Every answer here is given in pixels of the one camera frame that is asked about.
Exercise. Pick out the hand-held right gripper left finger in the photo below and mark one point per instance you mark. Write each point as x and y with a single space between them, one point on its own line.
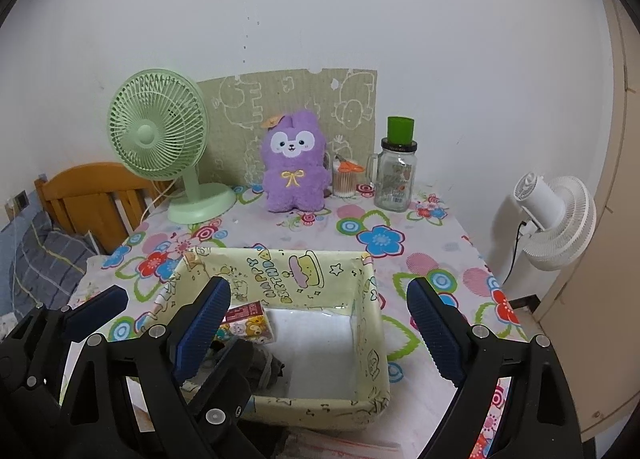
200 334

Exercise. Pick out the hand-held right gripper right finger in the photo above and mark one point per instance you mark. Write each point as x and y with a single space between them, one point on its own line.
435 334

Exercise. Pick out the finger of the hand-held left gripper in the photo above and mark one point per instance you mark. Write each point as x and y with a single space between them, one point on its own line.
230 379
97 309

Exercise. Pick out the bear print tissue pack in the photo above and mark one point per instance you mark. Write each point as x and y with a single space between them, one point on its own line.
250 326

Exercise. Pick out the yellow cartoon storage box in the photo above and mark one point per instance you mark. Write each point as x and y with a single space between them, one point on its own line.
370 339

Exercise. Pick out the dark cloth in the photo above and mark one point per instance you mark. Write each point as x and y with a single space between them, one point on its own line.
270 369

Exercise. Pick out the grey plaid pillow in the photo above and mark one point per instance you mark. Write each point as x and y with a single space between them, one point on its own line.
50 249

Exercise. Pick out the wooden bed headboard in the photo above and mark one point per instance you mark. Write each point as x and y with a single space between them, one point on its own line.
85 189

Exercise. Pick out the glass jar mug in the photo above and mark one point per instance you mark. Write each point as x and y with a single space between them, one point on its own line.
395 179

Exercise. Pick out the white circulator fan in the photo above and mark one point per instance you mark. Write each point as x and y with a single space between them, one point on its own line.
565 229

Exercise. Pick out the purple plush bunny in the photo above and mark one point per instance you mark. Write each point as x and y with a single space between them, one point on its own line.
295 189

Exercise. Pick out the clear cotton swab container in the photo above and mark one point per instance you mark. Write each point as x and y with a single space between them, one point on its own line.
344 185

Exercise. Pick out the green desk fan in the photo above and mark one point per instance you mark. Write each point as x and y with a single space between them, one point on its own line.
147 134

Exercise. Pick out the beige wooden door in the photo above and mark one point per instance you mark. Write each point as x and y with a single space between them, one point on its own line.
615 289

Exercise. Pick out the orange small scissors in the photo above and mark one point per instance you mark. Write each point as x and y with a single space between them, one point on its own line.
351 166

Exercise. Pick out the green plastic cup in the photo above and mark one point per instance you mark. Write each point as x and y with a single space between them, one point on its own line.
401 129

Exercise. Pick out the cardboard panel with animal drawings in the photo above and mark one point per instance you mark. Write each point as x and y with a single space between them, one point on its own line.
300 89

